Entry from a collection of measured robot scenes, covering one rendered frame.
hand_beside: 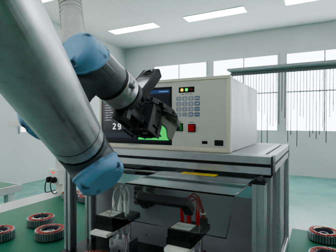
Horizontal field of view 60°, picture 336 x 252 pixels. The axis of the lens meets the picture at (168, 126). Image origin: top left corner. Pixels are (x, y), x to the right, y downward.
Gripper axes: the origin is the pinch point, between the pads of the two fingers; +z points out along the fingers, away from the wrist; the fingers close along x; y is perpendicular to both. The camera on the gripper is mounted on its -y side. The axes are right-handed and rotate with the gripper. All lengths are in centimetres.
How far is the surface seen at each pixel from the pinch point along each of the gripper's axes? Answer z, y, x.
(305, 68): 289, -213, 21
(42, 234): 22, 34, -55
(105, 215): 11.0, 24.3, -20.2
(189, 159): 7.9, 6.5, 4.4
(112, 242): 21.6, 31.5, -23.0
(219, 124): 6.4, -3.2, 11.8
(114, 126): 6.7, -2.6, -22.6
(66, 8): 38, -104, -118
